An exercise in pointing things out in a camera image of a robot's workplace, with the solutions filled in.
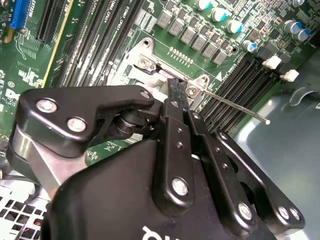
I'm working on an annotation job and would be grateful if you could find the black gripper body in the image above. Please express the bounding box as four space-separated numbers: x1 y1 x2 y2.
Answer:
47 138 308 240

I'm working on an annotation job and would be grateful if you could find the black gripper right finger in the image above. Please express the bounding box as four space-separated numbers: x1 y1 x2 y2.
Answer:
178 83 307 234

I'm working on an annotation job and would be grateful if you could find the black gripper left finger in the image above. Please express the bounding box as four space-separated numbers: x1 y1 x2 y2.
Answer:
6 78 197 216

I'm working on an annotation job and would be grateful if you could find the metal socket cover frame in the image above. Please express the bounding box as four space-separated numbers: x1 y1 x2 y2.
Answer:
128 65 171 98

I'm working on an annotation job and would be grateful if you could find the metal CPU locking lever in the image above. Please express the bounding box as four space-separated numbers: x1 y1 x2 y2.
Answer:
202 89 271 125

